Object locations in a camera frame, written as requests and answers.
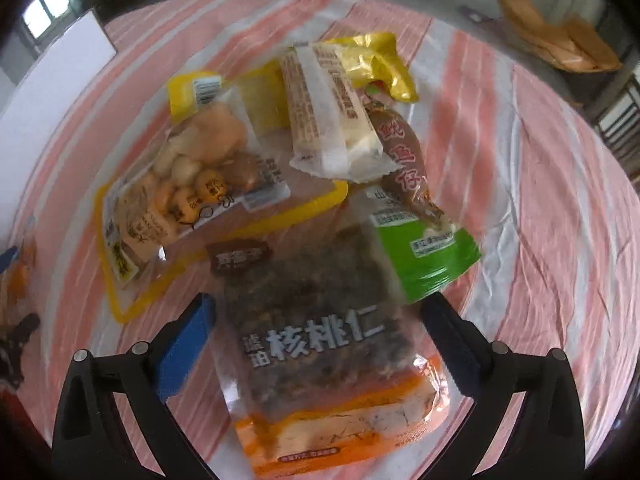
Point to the white board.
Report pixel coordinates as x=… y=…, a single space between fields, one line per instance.
x=55 y=70

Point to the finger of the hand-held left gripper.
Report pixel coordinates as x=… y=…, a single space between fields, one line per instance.
x=22 y=327
x=9 y=258

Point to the brown squid snack packet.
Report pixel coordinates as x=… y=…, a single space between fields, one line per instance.
x=400 y=160

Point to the window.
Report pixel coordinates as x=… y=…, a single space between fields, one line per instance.
x=47 y=7

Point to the dark wooden chair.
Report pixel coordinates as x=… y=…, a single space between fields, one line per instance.
x=622 y=120

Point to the orange snack packet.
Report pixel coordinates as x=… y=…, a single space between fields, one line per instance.
x=22 y=280

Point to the white wrapped cake packet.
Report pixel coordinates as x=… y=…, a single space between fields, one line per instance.
x=325 y=115

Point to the striped tablecloth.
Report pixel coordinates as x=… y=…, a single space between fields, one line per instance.
x=525 y=210

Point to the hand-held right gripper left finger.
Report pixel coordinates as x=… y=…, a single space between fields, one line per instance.
x=187 y=345

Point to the clear bag of nuts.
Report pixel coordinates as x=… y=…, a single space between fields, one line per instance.
x=200 y=170

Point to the green cracker packet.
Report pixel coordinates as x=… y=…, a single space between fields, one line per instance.
x=430 y=265

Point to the yellow-bordered clear snack bag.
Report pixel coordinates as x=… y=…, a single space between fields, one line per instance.
x=325 y=195

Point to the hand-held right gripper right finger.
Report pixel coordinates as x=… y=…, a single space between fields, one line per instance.
x=450 y=345

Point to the yellow foil packet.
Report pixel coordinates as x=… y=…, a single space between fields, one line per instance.
x=385 y=67

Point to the orange lounge chair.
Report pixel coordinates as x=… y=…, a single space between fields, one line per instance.
x=565 y=40

